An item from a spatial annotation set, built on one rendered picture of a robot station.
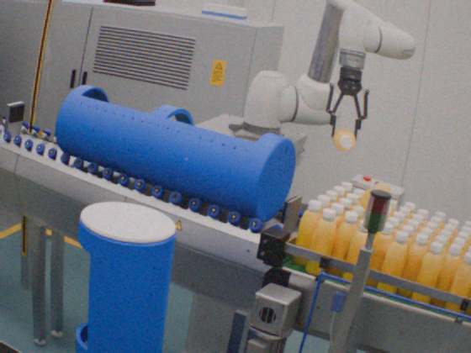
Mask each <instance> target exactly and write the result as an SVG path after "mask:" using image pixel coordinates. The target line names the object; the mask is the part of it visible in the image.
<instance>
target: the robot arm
mask: <svg viewBox="0 0 471 353"><path fill-rule="evenodd" d="M356 1H357V0H325V3H326V5H325V8H324V13H323V16H322V19H321V24H320V27H319V31H318V36H317V39H316V42H315V48H314V51H313V55H312V57H311V59H310V60H311V62H310V68H309V70H308V72H307V73H305V74H304V75H303V76H301V77H300V79H299V81H298V83H297V84H296V86H295V85H291V84H289V81H288V79H287V77H286V76H285V75H283V74H282V73H281V72H278V71H261V72H260V73H259V74H257V75H256V77H255V78H254V80H253V82H252V83H251V86H250V88H249V90H247V91H248V93H247V94H246V101H245V107H244V116H243V122H242V123H230V124H229V129H232V130H234V131H237V132H235V137H236V138H239V139H246V140H254V141H258V140H259V139H260V138H261V137H262V136H263V135H265V134H269V133H271V134H276V135H280V136H284V135H285V134H283V133H280V129H281V123H285V122H290V123H294V124H303V125H323V124H330V125H331V126H333V127H332V132H331V137H332V138H333V137H334V134H335V129H336V120H337V119H338V118H339V116H340V114H341V100H342V98H343V96H344V95H348V96H350V97H353V99H354V101H355V106H356V110H357V117H358V119H355V124H356V125H355V131H354V135H355V138H356V141H357V131H358V130H360V129H361V125H362V121H363V120H364V119H367V118H368V94H369V93H370V91H369V90H368V89H365V88H363V86H362V73H363V72H362V71H361V70H364V65H365V62H366V60H365V57H366V53H367V52H371V53H373V54H376V55H381V56H384V57H387V58H390V59H397V60H405V59H406V60H408V59H410V58H411V57H412V56H413V55H414V53H415V41H414V39H413V38H412V37H411V36H410V35H409V34H407V33H406V32H404V31H402V30H401V29H399V28H397V27H395V26H394V25H393V24H391V23H389V22H385V21H382V20H381V19H380V18H379V17H377V16H376V15H374V14H372V13H370V12H369V11H368V10H366V9H365V8H363V7H361V6H359V5H358V4H357V3H356ZM339 47H340V50H339ZM338 50H339V51H338ZM339 52H340V55H339V61H338V65H339V66H342V67H341V69H340V76H339V80H338V81H339V82H333V81H332V80H331V78H332V72H333V70H334V67H335V64H336V58H337V55H338V53H339ZM336 86H338V87H339V88H340V90H341V93H340V95H339V97H338V95H337V94H336V92H335V89H336ZM360 90H362V91H363V97H364V101H363V116H362V114H361V110H360V108H359V104H358V100H357V95H358V93H359V92H360Z"/></svg>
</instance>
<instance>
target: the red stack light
mask: <svg viewBox="0 0 471 353"><path fill-rule="evenodd" d="M390 201H391V199H390V200H381V199H377V198H375V197H373V196H372V195H371V194H369V197H368V204H367V210H369V211H371V212H373V213H377V214H387V213H389V206H390Z"/></svg>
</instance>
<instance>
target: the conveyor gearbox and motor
mask: <svg viewBox="0 0 471 353"><path fill-rule="evenodd" d="M301 297H302V293H301V292H299V291H297V292H296V291H294V290H292V289H289V288H286V287H283V286H280V285H276V284H273V283H270V284H268V285H267V286H266V287H264V288H263V289H262V290H261V291H259V292H256V293H255V296H254V300H253V304H252V309H251V317H250V321H249V325H248V326H249V329H250V331H251V336H250V340H249V341H248V343H247V347H246V353H283V349H284V347H285V345H286V342H287V338H288V337H289V336H291V335H292V333H293V330H294V329H293V326H292V325H293V324H294V321H295V320H296V317H297V313H298V309H299V303H300V299H301Z"/></svg>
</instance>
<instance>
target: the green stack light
mask: <svg viewBox="0 0 471 353"><path fill-rule="evenodd" d="M387 218H388V213H387V214H377V213H373V212H371V211H369V210H367V208H366V211H365V215H364V219H363V227H364V228H365V229H367V230H370V231H373V232H382V231H383V230H384V226H385V224H386V221H387Z"/></svg>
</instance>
